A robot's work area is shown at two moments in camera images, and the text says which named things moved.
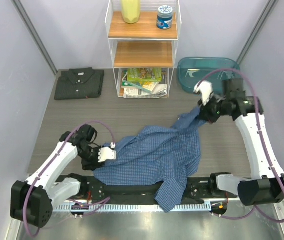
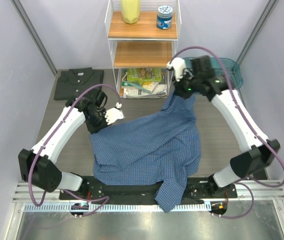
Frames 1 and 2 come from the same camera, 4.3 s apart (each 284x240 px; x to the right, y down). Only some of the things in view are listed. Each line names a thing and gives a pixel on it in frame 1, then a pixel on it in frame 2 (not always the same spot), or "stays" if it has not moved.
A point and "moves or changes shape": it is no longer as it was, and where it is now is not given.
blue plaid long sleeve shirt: x=164 y=156 moves or changes shape
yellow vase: x=130 y=11 stays
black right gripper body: x=213 y=109 → x=188 y=86
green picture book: x=144 y=74 stays
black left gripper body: x=89 y=157 → x=97 y=122
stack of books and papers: x=144 y=83 stays
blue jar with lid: x=164 y=17 stays
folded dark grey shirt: x=79 y=83 stays
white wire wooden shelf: x=142 y=37 stays
